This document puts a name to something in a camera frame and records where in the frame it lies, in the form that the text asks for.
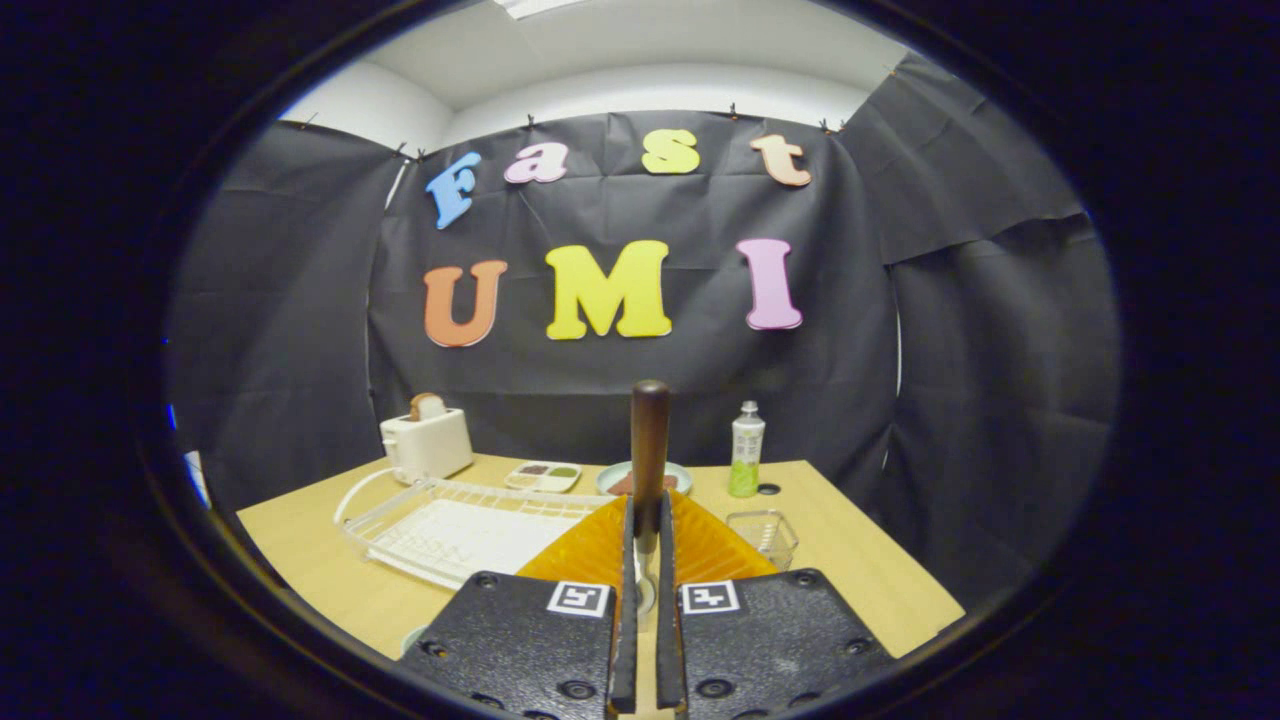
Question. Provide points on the black backdrop cloth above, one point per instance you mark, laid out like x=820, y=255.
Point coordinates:
x=560, y=390

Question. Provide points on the clear square basket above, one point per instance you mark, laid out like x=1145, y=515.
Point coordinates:
x=775, y=535

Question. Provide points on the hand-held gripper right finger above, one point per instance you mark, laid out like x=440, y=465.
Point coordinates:
x=668, y=640

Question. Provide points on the green drink bottle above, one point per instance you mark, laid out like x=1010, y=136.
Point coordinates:
x=747, y=440

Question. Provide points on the toasted bread slice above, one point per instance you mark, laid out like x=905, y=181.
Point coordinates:
x=427, y=406

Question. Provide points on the white divided sauce tray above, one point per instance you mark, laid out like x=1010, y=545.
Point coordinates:
x=543, y=486

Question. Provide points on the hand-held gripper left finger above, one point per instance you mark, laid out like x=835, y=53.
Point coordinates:
x=625, y=640

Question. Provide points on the white toaster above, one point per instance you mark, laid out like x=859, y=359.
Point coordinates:
x=430, y=445

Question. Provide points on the small plate with meat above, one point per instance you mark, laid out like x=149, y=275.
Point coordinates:
x=612, y=472

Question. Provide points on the ceiling light panel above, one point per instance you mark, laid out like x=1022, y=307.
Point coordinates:
x=530, y=6

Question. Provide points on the white drip tray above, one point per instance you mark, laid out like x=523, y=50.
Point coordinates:
x=470, y=535

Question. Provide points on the pale green plate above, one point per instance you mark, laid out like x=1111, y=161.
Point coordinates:
x=414, y=640

